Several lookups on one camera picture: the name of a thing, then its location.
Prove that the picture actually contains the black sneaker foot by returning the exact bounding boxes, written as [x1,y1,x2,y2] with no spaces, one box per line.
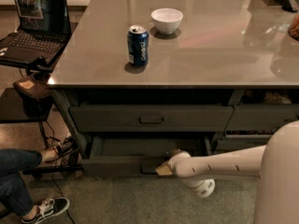
[50,136,78,162]
[21,197,70,224]

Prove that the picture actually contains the black device with sticky note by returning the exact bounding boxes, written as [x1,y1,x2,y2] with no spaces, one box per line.
[13,74,51,101]

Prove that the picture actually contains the grey drawer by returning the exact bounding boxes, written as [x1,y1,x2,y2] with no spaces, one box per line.
[226,105,299,131]
[215,134,271,152]
[81,135,212,178]
[69,105,234,133]

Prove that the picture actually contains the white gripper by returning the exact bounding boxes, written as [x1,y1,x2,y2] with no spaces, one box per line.
[156,149,215,198]

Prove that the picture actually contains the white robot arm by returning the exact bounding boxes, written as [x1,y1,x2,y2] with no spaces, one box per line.
[156,121,299,224]

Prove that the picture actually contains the black open laptop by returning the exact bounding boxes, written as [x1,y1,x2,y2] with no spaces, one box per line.
[0,0,72,66]

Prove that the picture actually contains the brown object right edge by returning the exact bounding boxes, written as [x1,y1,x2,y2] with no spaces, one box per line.
[288,13,299,40]

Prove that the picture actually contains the white ceramic bowl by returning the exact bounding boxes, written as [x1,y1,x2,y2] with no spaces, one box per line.
[151,8,183,35]

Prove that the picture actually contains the person legs in jeans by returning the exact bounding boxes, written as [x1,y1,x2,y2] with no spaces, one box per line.
[0,148,58,221]

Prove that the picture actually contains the black floor cable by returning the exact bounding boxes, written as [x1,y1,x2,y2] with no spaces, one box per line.
[43,120,77,224]

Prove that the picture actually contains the black sneaker near foot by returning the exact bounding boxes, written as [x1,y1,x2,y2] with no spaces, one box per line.
[21,197,70,224]

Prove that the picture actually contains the black laptop stand table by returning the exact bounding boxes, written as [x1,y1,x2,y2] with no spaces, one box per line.
[0,21,87,176]

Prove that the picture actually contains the black sneaker far foot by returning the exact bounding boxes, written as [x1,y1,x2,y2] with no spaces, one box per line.
[50,136,78,162]

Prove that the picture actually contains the blue pepsi soda can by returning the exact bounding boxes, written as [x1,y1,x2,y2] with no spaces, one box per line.
[127,24,149,66]

